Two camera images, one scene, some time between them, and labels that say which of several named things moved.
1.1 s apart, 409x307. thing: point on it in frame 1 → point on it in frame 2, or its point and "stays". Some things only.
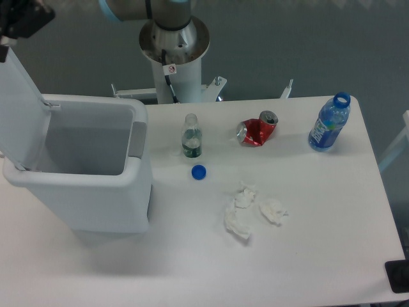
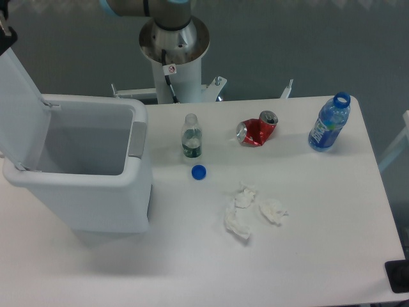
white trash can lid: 25,117 stays
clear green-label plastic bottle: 192,140 stays
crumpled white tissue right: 271,209 stays
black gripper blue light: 22,18 → 4,6
